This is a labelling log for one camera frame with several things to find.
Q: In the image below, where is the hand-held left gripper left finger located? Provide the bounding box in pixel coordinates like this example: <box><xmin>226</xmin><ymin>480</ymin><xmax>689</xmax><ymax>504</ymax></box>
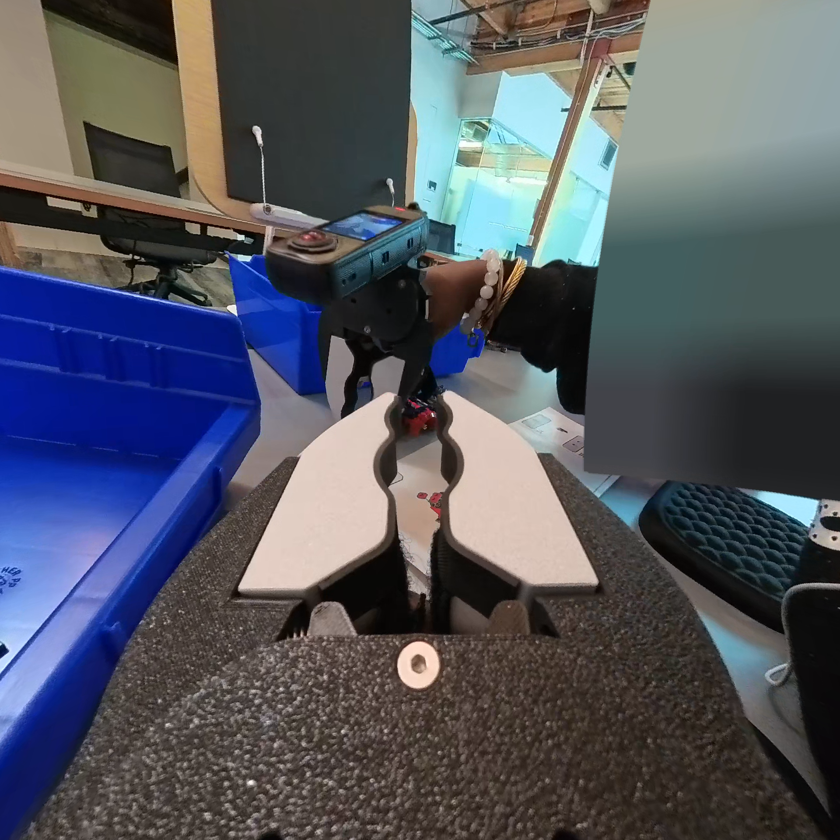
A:
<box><xmin>238</xmin><ymin>392</ymin><xmax>400</xmax><ymax>599</ymax></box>

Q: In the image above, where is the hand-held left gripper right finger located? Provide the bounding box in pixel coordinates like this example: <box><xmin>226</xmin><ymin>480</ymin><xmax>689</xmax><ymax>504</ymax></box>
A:
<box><xmin>430</xmin><ymin>392</ymin><xmax>599</xmax><ymax>621</ymax></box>

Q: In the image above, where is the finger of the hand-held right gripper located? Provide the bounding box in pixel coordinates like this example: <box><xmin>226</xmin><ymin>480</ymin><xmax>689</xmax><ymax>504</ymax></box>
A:
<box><xmin>340</xmin><ymin>341</ymin><xmax>378</xmax><ymax>421</ymax></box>
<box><xmin>392</xmin><ymin>336</ymin><xmax>439</xmax><ymax>411</ymax></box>

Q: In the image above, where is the red and black lego car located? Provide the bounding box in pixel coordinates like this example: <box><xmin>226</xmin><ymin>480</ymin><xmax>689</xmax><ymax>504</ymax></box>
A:
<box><xmin>402</xmin><ymin>392</ymin><xmax>441</xmax><ymax>438</ymax></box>

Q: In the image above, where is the lego instruction booklet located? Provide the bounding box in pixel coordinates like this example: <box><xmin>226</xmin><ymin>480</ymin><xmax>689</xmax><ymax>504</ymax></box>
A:
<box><xmin>387</xmin><ymin>406</ymin><xmax>621</xmax><ymax>565</ymax></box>

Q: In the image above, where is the person's right forearm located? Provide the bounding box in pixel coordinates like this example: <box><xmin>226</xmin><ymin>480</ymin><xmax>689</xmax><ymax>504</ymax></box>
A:
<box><xmin>489</xmin><ymin>259</ymin><xmax>599</xmax><ymax>416</ymax></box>

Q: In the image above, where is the person's right hand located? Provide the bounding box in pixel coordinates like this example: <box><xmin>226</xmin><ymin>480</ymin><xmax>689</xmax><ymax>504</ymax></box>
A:
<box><xmin>420</xmin><ymin>258</ymin><xmax>492</xmax><ymax>342</ymax></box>

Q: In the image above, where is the white bar lamp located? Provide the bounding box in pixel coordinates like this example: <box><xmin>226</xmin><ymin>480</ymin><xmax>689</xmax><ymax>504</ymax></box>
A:
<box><xmin>248</xmin><ymin>202</ymin><xmax>327</xmax><ymax>232</ymax></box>

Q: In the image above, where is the blue divided plastic bin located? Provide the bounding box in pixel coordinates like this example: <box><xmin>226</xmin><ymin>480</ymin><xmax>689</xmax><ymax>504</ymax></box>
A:
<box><xmin>226</xmin><ymin>252</ymin><xmax>487</xmax><ymax>396</ymax></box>

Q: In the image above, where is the black dimpled cushion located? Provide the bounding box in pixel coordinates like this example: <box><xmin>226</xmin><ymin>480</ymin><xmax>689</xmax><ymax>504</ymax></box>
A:
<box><xmin>640</xmin><ymin>481</ymin><xmax>809</xmax><ymax>634</ymax></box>

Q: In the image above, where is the wooden office desk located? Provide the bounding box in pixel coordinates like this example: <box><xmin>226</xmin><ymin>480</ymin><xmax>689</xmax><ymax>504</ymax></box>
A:
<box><xmin>0</xmin><ymin>161</ymin><xmax>270</xmax><ymax>238</ymax></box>

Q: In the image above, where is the black mesh office chair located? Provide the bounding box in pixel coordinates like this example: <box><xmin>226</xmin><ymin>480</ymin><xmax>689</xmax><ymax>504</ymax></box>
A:
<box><xmin>83</xmin><ymin>121</ymin><xmax>221</xmax><ymax>308</ymax></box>

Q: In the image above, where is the person's black sweater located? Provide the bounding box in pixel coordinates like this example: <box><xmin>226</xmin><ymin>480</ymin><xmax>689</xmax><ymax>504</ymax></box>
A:
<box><xmin>781</xmin><ymin>499</ymin><xmax>840</xmax><ymax>828</ymax></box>

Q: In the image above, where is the white bead bracelet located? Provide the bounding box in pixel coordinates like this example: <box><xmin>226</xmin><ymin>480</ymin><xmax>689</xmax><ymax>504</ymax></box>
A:
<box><xmin>459</xmin><ymin>248</ymin><xmax>504</xmax><ymax>347</ymax></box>

